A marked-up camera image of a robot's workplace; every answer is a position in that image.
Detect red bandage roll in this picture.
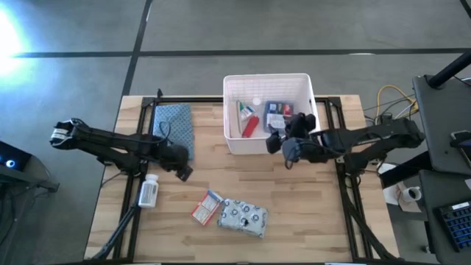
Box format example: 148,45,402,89
241,115,261,138

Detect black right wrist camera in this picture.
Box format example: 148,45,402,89
265,131,285,155

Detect black desk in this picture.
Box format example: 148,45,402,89
411,73,471,176
417,169,471,265

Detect smartphone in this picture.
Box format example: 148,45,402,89
450,130,471,149

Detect white mug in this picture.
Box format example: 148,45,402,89
400,185,422,203

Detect yellow cable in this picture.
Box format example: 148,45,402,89
375,85,419,127

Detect red and white carton box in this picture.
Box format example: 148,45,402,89
190,189,224,226

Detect white pouch blue cross print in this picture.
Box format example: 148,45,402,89
216,198,269,239

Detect black keyboard blue keys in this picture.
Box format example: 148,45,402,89
436,201,471,253

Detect white pill bottle red label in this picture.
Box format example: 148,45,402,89
138,173,160,209

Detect white perforated plastic basket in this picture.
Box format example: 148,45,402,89
222,72,322,155

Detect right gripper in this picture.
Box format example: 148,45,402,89
285,112,318,148

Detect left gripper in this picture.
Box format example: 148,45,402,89
160,145,194,183

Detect black device blue light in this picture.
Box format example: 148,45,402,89
0,141,32,172

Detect blue first aid kit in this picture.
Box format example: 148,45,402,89
263,101,295,134

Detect blue patterned folded cloth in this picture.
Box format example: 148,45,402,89
152,103,196,161

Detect black pole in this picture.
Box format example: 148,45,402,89
428,50,471,89

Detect black aluminium rig frame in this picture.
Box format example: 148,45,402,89
90,88,397,263

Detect white paper sheet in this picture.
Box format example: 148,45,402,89
382,182,422,213

